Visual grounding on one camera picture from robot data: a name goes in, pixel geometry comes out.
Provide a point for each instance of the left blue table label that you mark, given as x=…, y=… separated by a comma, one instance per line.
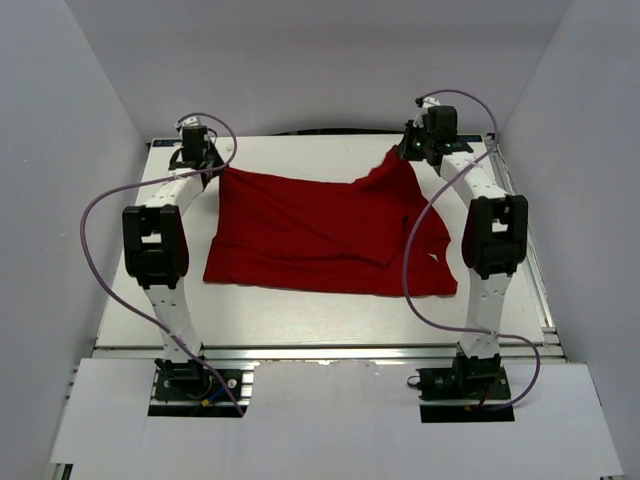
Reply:
x=166, y=143

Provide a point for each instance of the blue table label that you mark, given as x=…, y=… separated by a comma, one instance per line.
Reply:
x=470, y=138
x=166, y=143

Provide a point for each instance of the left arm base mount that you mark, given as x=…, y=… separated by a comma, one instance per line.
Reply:
x=189, y=390

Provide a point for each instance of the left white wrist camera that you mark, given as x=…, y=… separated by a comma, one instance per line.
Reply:
x=189, y=121

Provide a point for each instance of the aluminium rail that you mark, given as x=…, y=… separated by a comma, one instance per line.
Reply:
x=530, y=250
x=316, y=353

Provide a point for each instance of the aluminium front rail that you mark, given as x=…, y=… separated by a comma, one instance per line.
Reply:
x=316, y=353

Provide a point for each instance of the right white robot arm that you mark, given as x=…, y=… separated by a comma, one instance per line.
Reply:
x=494, y=241

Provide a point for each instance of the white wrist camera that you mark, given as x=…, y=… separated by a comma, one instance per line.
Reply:
x=189, y=121
x=427, y=102

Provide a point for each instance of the aluminium right side rail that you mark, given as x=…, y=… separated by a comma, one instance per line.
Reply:
x=530, y=250

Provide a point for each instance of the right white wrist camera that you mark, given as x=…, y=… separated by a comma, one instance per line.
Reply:
x=427, y=102

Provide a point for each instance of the red t-shirt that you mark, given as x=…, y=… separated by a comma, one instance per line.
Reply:
x=361, y=237

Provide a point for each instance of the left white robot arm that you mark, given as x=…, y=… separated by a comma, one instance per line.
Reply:
x=155, y=246

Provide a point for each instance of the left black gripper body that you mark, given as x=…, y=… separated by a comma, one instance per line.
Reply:
x=211, y=157

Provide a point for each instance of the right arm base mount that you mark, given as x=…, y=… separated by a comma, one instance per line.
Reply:
x=470, y=390

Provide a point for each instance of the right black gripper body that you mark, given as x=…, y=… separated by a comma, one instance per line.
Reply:
x=416, y=142

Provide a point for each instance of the right blue table label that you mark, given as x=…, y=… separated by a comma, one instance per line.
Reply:
x=470, y=138

